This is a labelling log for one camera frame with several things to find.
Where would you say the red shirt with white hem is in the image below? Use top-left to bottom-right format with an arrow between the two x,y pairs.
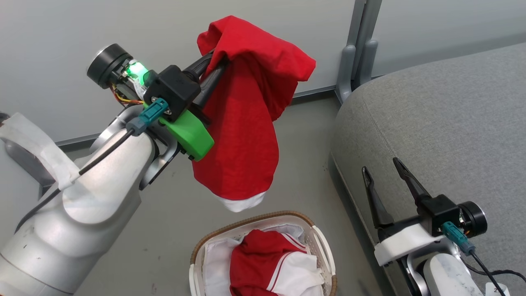
192,15 -> 317,213

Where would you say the red yellow wire bundle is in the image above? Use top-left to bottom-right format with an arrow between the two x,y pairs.
110,83 -> 145,106

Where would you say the white basket liner cloth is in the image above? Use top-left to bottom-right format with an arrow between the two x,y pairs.
201,224 -> 313,296

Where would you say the grey partition post with brackets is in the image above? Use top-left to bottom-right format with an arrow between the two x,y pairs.
334,0 -> 383,104

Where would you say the black left cable teal plug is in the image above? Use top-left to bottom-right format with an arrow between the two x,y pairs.
14,98 -> 170,235

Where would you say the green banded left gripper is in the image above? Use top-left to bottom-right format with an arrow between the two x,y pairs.
86,43 -> 229,162

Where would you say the red white striped garment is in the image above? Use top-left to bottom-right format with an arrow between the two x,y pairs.
229,229 -> 326,296

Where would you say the black cable teal plug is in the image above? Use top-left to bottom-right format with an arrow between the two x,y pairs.
442,221 -> 526,296
14,98 -> 170,235

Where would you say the grey fabric sofa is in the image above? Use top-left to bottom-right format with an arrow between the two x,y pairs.
331,43 -> 526,296

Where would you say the black right cable teal plug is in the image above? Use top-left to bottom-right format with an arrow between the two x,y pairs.
442,221 -> 526,296

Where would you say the white wicker-rimmed laundry basket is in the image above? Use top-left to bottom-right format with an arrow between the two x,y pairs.
189,210 -> 338,296

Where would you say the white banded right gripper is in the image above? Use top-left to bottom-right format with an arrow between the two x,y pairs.
362,157 -> 488,268

